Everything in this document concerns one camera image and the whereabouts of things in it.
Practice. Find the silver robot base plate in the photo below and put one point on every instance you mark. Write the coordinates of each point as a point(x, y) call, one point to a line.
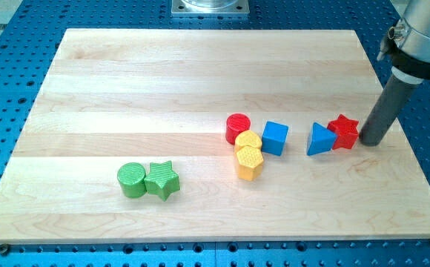
point(209, 7)

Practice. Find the green cylinder block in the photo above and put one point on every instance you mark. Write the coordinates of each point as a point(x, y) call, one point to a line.
point(131, 179)

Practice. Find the red star block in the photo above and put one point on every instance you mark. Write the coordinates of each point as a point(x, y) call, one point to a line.
point(346, 131)

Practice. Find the blue triangle block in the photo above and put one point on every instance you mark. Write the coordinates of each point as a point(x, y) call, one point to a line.
point(320, 140)

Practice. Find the blue cube block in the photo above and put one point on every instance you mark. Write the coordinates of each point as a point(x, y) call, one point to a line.
point(274, 137)

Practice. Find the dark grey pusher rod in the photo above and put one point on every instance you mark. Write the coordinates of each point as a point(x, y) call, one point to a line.
point(397, 91)

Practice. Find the light wooden board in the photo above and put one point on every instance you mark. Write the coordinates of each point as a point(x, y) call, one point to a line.
point(114, 96)

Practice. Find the green star block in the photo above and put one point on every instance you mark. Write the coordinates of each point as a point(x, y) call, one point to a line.
point(162, 180)

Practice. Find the yellow hexagon block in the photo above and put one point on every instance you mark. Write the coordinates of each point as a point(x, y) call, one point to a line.
point(249, 163)

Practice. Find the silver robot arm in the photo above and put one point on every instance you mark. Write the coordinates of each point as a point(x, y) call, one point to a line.
point(407, 41)

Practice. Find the red cylinder block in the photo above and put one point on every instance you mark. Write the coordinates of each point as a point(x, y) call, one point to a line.
point(236, 123)

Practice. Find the blue perforated metal table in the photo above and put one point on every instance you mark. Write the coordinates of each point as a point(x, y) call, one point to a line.
point(30, 33)

